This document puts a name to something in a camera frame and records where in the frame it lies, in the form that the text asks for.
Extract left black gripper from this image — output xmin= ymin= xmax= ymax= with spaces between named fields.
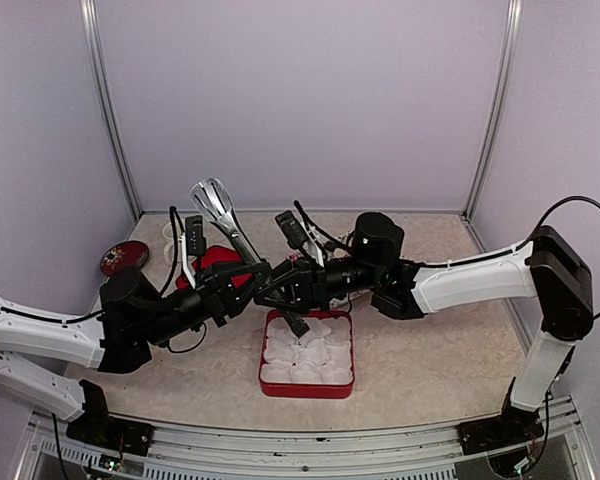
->
xmin=139 ymin=258 xmax=272 ymax=346

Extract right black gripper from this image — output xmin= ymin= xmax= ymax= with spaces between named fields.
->
xmin=253 ymin=255 xmax=383 ymax=315

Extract steel serving tongs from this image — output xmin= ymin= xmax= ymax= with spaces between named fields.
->
xmin=188 ymin=177 xmax=311 ymax=339

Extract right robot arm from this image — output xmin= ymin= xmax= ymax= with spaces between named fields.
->
xmin=254 ymin=212 xmax=600 ymax=444

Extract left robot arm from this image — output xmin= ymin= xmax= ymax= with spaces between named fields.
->
xmin=0 ymin=262 xmax=270 ymax=445

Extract red chocolate tin box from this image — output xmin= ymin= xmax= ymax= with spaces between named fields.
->
xmin=258 ymin=310 xmax=355 ymax=400

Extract red tin lid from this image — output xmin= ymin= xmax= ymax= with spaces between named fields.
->
xmin=176 ymin=245 xmax=251 ymax=290

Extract floral tray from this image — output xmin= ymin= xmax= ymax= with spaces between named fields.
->
xmin=310 ymin=229 xmax=369 ymax=309

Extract cream ribbed mug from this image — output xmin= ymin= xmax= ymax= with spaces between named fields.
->
xmin=161 ymin=222 xmax=182 ymax=265

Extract dark red patterned coaster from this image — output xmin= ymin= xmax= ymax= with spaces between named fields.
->
xmin=99 ymin=240 xmax=150 ymax=277

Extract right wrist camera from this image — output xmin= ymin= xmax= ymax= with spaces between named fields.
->
xmin=275 ymin=201 xmax=329 ymax=267

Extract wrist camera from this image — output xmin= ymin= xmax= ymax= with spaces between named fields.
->
xmin=275 ymin=201 xmax=329 ymax=267
xmin=168 ymin=205 xmax=206 ymax=289

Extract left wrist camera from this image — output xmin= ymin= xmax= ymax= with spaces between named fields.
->
xmin=168 ymin=205 xmax=206 ymax=289

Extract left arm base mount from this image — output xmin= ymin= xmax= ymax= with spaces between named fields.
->
xmin=66 ymin=418 xmax=155 ymax=457

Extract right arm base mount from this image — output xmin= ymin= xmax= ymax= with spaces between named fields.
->
xmin=457 ymin=416 xmax=544 ymax=455

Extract front aluminium rail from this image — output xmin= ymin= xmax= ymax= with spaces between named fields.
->
xmin=14 ymin=397 xmax=600 ymax=479

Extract left aluminium frame post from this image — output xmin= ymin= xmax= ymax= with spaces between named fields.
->
xmin=79 ymin=0 xmax=143 ymax=222

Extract aluminium frame post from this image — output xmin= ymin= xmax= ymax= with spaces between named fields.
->
xmin=463 ymin=0 xmax=523 ymax=223
xmin=79 ymin=0 xmax=143 ymax=222

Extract right aluminium frame post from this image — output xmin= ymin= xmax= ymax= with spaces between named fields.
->
xmin=463 ymin=0 xmax=523 ymax=223

